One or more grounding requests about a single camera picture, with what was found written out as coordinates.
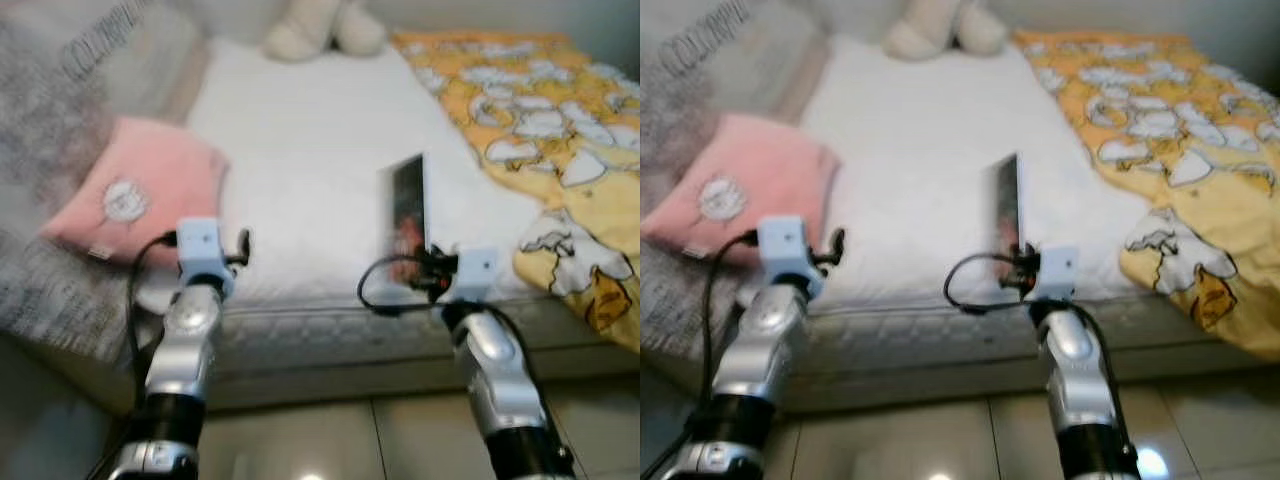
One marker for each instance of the pink pillow with white patch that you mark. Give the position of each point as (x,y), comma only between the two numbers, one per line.
(160,170)
(770,165)

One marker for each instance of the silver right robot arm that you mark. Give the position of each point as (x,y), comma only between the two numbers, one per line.
(1080,380)
(500,380)

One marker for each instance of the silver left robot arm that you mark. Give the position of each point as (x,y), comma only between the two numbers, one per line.
(180,350)
(765,350)

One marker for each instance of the white quilted mattress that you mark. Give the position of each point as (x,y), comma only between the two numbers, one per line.
(920,150)
(310,160)

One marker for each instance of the beige bed base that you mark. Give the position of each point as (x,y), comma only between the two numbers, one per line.
(930,375)
(330,370)

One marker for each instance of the orange cartoon print blanket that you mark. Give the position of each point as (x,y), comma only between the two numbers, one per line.
(1170,110)
(540,110)

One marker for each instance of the cream plush toy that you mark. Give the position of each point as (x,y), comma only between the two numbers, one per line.
(320,30)
(940,28)

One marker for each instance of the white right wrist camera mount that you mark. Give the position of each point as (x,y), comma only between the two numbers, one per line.
(1057,272)
(478,275)

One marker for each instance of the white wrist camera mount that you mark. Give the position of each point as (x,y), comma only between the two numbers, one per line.
(478,275)
(788,252)
(1057,272)
(203,255)

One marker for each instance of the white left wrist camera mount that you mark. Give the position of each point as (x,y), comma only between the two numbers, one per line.
(203,255)
(788,252)

